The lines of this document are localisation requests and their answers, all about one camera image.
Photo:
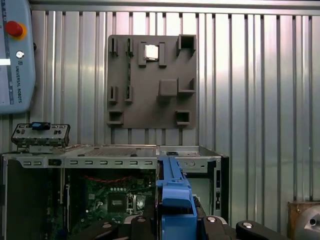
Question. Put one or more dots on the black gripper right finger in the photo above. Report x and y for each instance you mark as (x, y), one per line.
(212, 227)

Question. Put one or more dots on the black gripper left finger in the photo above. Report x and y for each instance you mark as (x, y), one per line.
(141, 228)

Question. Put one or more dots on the hard disk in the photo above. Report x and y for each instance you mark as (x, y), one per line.
(175, 200)

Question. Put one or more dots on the CPU socket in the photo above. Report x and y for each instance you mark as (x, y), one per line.
(117, 202)

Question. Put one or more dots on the green motherboard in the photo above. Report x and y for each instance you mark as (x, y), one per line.
(95, 195)

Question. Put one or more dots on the black PC case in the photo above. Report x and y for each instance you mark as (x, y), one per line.
(111, 166)

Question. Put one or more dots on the grey parts rack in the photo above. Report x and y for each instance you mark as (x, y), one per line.
(147, 100)

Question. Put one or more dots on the green RAM stick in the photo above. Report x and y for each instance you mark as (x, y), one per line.
(129, 72)

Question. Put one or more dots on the silver CPU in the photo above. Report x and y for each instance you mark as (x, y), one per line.
(151, 52)

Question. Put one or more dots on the pale blue teach pendant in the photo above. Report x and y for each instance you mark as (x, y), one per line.
(17, 75)

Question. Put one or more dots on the grey card retention bracket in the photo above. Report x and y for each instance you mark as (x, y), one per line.
(25, 130)

